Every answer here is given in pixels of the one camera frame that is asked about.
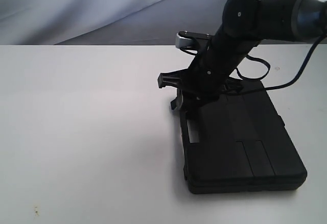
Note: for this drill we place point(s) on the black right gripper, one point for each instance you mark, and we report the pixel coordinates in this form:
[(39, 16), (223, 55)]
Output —
[(208, 74)]

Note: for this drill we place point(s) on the black plastic carry case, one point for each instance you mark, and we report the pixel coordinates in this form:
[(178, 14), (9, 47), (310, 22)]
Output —
[(239, 144)]

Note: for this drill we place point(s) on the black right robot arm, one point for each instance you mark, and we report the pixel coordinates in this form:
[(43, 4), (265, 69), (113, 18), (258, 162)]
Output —
[(245, 23)]

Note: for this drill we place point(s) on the grey backdrop cloth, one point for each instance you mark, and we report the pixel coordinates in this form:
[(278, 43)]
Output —
[(105, 22)]

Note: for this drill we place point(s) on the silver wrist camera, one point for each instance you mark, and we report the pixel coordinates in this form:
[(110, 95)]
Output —
[(191, 40)]

